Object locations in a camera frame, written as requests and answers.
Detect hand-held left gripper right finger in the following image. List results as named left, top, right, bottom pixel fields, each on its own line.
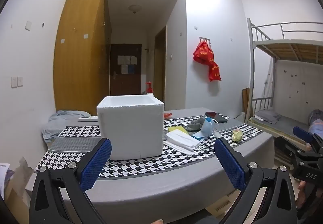
left=214, top=138, right=298, bottom=224

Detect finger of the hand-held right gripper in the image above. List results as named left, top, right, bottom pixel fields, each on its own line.
left=275, top=136, right=307, bottom=171
left=293, top=126, right=323, bottom=156

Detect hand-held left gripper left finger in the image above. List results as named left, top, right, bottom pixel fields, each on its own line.
left=28, top=138, right=113, bottom=224

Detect yellow green cloth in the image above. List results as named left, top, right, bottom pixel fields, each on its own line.
left=232, top=128, right=243, bottom=142

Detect blue face mask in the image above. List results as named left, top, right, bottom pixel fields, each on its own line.
left=201, top=118, right=220, bottom=139
left=190, top=130, right=210, bottom=149

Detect white foam box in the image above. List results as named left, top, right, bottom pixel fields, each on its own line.
left=96, top=95, right=164, bottom=160

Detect white towel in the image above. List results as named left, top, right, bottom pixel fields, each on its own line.
left=163, top=129, right=202, bottom=156

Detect person's right hand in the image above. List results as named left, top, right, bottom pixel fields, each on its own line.
left=296, top=180, right=313, bottom=211

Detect grey folded blanket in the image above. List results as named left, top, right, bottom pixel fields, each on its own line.
left=254, top=109, right=282, bottom=125

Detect black smartphone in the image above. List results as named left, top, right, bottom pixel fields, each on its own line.
left=205, top=112, right=228, bottom=124

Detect houndstooth blanket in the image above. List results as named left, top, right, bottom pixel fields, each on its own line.
left=35, top=114, right=265, bottom=179

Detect grey blue bedding cloth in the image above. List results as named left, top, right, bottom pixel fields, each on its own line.
left=42, top=110, right=92, bottom=142

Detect dark brown door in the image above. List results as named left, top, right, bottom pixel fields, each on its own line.
left=110, top=43, right=142, bottom=96

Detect metal bunk bed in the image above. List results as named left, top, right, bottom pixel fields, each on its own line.
left=246, top=18, right=323, bottom=144

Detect white printed papers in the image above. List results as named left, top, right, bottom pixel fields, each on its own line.
left=0, top=163, right=12, bottom=202

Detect wooden wardrobe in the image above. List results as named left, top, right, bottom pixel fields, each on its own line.
left=53, top=0, right=112, bottom=116

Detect white paper notice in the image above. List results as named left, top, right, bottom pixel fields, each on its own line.
left=117, top=55, right=138, bottom=65

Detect red hanging bag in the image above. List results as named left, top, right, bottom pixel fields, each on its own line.
left=193, top=40, right=222, bottom=82

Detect wooden side door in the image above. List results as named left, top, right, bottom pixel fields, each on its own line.
left=154, top=26, right=167, bottom=103

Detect white double wall socket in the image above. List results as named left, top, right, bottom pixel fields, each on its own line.
left=10, top=76, right=23, bottom=88

